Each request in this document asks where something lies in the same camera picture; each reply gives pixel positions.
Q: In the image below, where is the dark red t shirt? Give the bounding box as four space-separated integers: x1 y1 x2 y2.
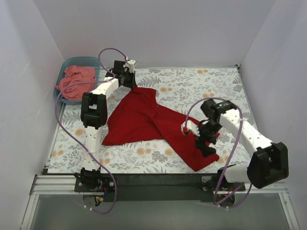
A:
102 87 219 172

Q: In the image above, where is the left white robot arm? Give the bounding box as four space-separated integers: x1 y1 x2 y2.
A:
74 59 137 192

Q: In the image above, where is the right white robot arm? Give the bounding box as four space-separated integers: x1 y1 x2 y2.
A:
182 99 289 191

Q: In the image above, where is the floral patterned table mat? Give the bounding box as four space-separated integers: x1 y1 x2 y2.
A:
46 68 255 173

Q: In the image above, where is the pink t shirt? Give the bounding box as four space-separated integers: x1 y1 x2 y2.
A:
55 65 96 101

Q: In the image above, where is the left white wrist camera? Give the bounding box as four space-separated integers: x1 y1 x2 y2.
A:
125 59 137 73

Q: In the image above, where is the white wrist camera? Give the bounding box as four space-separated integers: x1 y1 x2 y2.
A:
125 59 137 73
181 120 200 137

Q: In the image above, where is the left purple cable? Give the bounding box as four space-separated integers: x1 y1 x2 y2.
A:
55 48 130 214

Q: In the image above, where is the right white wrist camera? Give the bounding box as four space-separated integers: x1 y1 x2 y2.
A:
181 120 200 137

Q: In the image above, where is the aluminium frame rail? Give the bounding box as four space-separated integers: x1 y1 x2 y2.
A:
20 175 83 230

